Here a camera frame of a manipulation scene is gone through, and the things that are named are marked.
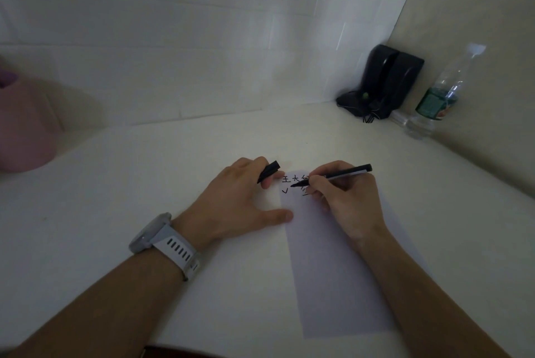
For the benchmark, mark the clear green-label plastic bottle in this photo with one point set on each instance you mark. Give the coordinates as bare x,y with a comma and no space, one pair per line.
439,100

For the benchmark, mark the black pen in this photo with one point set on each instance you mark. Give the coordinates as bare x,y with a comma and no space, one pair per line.
355,170

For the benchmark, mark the black pen cap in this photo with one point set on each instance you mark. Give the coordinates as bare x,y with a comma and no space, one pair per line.
269,169

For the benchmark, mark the person's left forearm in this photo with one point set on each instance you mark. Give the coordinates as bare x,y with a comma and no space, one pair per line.
104,303

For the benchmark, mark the person's right forearm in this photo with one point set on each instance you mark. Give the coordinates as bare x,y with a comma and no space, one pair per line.
418,299

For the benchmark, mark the person's right thumb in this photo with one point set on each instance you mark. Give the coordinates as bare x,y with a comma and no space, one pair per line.
326,186

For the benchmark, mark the grey wrist watch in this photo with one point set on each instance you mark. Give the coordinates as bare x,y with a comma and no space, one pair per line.
171,244

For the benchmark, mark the white paper sheet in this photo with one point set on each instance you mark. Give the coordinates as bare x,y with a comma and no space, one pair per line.
334,278

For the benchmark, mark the pink plastic container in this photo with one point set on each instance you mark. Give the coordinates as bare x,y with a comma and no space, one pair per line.
25,127

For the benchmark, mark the person's left thumb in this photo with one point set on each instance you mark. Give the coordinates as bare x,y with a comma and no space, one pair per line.
278,217

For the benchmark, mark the person's left hand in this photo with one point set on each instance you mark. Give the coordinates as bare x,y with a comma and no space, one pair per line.
228,203

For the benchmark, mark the black electronic device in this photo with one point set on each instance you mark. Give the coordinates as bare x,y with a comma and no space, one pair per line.
388,77

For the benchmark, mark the person's right hand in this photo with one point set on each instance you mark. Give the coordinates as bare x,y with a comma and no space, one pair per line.
355,203

